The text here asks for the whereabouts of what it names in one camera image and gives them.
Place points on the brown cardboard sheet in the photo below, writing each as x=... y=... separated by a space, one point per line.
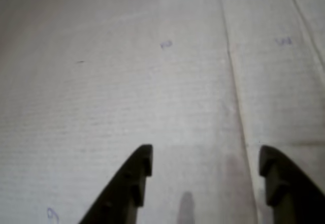
x=127 y=81

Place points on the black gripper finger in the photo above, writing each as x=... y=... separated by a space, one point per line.
x=122 y=188
x=292 y=191

